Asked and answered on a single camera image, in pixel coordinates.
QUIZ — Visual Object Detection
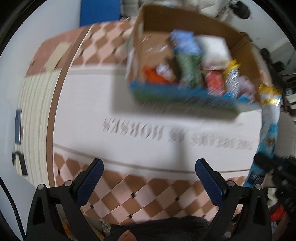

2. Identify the light blue snack packet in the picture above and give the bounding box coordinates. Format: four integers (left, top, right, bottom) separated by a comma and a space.
243, 84, 282, 187

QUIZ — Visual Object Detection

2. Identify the lavender towel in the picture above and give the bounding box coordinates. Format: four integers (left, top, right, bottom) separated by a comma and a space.
238, 76, 256, 102

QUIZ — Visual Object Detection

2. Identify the red snack bag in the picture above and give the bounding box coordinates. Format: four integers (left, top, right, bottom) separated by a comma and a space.
205, 71, 225, 96

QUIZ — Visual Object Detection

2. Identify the yellow silver glitter pouch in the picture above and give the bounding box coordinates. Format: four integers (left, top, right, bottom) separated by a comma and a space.
224, 59, 240, 99

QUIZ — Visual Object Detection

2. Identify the green snack packet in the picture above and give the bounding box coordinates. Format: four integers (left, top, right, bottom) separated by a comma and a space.
174, 51, 203, 88

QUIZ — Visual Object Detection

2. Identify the orange snack packet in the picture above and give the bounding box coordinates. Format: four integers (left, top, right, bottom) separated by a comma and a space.
142, 67, 169, 84

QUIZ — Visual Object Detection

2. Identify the person's hand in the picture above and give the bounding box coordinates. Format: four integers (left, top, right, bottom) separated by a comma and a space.
118, 230, 137, 241

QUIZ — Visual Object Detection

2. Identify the black floor block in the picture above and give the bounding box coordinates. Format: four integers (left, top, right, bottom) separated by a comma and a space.
12, 151, 28, 176

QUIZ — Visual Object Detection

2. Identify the blue phone on floor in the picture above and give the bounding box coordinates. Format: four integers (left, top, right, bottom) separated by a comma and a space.
15, 109, 22, 145

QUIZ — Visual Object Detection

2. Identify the white plastic bag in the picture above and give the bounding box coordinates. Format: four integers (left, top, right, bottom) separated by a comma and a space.
195, 35, 232, 70

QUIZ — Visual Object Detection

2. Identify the blue cardboard storage box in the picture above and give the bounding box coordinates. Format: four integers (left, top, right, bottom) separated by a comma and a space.
126, 5, 271, 113

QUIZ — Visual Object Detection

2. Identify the black cable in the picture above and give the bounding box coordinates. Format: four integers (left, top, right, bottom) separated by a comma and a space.
0, 177, 27, 241

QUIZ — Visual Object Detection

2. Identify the blue board against wall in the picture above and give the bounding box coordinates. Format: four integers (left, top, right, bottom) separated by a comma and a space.
80, 0, 121, 27

